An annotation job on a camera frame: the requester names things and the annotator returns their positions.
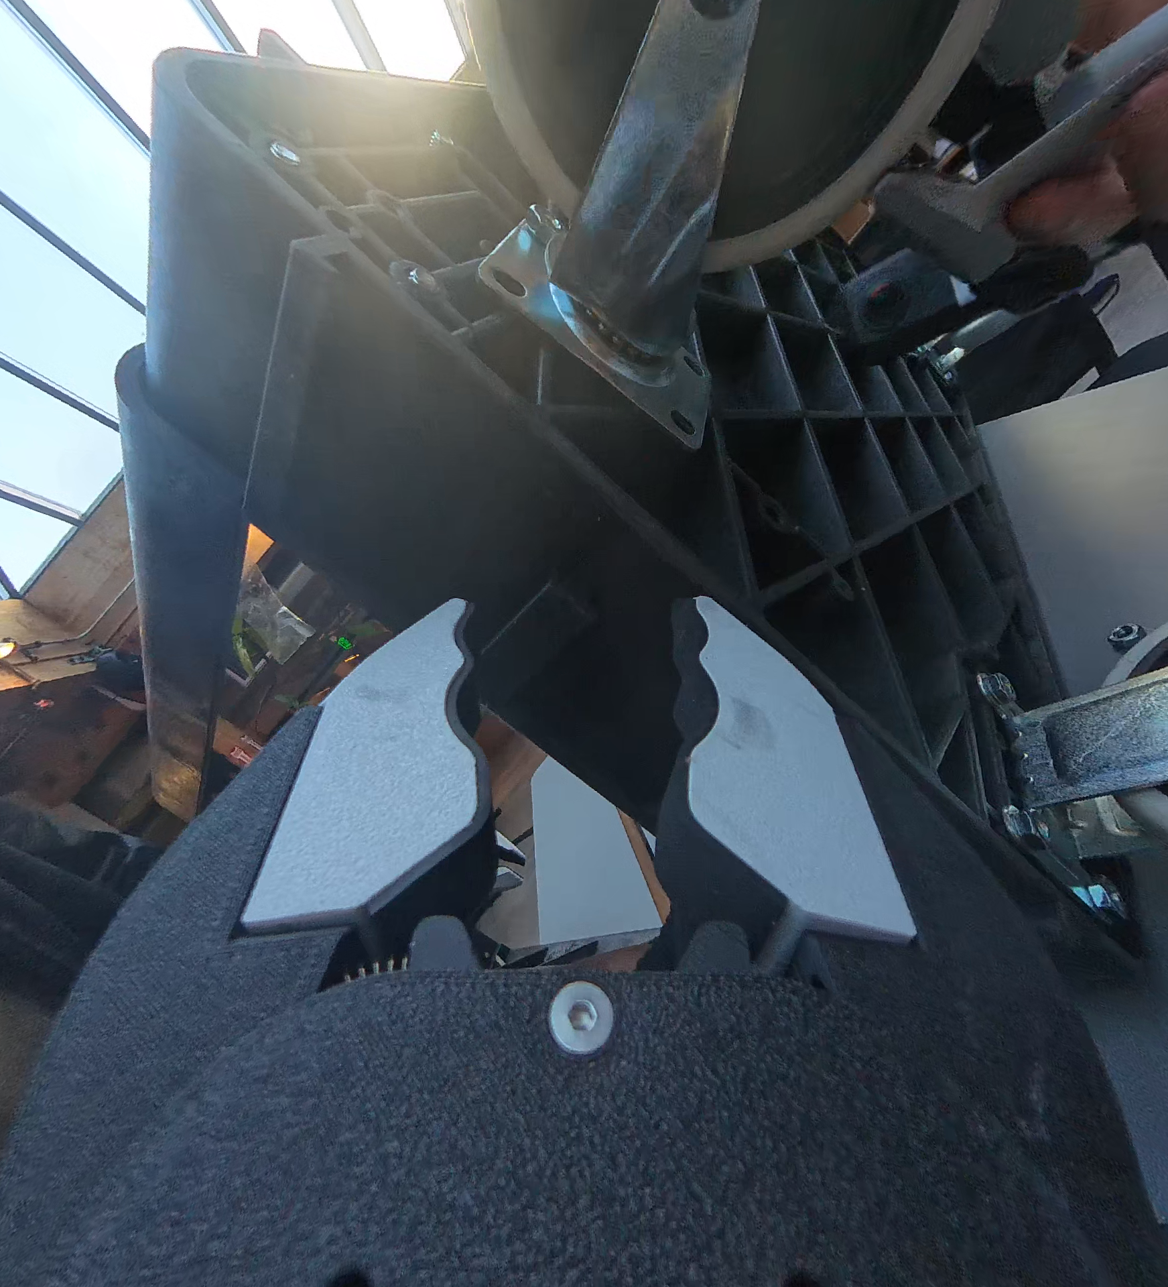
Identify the person's left hand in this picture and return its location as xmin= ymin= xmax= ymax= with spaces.
xmin=1006 ymin=60 xmax=1168 ymax=248

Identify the clear plastic bag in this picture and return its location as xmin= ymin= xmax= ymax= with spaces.
xmin=236 ymin=563 xmax=318 ymax=667

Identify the grey caster wheel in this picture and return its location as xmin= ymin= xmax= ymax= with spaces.
xmin=976 ymin=594 xmax=1168 ymax=926
xmin=464 ymin=0 xmax=1088 ymax=451

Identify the black plastic cart shelf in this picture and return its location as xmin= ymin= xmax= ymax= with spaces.
xmin=145 ymin=45 xmax=1147 ymax=957

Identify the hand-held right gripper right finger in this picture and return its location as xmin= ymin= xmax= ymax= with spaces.
xmin=655 ymin=596 xmax=918 ymax=967

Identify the black cart leg tube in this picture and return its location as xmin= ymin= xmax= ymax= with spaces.
xmin=115 ymin=343 xmax=251 ymax=821

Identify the white panel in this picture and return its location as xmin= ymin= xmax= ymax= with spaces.
xmin=531 ymin=754 xmax=667 ymax=948

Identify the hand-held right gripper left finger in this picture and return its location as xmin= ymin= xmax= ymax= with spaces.
xmin=238 ymin=598 xmax=497 ymax=941

